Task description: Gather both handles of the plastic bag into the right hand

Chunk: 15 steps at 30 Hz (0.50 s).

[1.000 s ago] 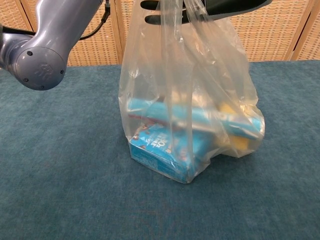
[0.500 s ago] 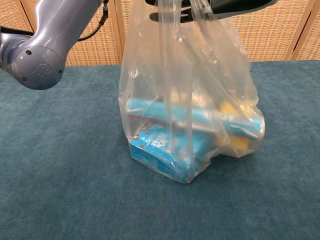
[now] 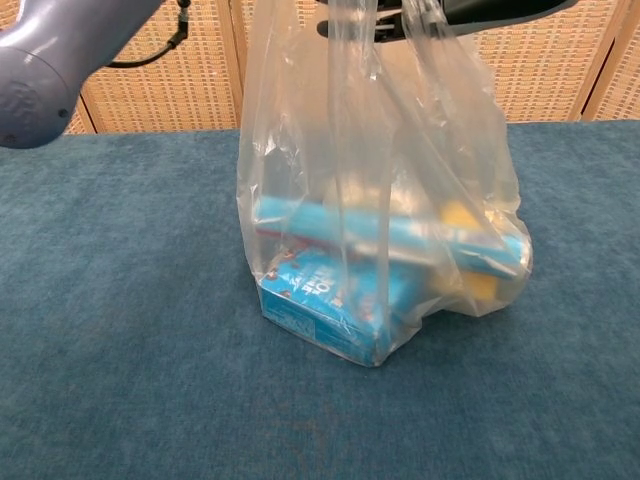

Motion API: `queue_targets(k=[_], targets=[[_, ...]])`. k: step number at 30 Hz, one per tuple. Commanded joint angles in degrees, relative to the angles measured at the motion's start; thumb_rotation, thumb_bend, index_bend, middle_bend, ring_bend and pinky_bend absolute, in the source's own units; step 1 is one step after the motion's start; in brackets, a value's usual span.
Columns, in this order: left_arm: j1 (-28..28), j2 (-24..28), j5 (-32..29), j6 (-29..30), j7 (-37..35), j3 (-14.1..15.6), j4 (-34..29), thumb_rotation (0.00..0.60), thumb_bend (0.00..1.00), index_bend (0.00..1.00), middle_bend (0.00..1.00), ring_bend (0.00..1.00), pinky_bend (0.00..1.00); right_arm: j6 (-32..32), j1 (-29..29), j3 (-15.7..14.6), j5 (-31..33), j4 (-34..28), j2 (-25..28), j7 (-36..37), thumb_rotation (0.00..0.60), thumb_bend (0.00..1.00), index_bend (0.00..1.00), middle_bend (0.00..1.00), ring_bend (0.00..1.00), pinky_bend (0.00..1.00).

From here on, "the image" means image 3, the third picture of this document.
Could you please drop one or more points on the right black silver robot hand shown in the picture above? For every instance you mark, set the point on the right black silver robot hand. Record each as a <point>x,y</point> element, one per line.
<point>500,10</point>

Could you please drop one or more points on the clear plastic bag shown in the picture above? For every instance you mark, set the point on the clear plastic bag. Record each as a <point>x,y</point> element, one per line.
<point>310,125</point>

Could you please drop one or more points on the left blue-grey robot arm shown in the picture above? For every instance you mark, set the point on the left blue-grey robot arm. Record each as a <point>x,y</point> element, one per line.
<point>55,65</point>

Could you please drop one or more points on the bamboo folding screen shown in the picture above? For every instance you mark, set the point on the bamboo folding screen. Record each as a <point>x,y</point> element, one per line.
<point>545,75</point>

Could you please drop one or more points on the yellow round fruit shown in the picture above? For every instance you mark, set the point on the yellow round fruit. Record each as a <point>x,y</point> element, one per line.
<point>482,290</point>
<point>460,215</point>

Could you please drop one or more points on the blue tube package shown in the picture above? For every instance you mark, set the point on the blue tube package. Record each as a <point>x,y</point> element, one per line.
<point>305,217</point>

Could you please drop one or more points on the blue snack box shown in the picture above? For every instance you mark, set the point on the blue snack box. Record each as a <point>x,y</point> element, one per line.
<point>305,300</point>

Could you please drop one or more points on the blue carpet table mat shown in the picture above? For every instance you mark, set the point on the blue carpet table mat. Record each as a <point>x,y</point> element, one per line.
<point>125,325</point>

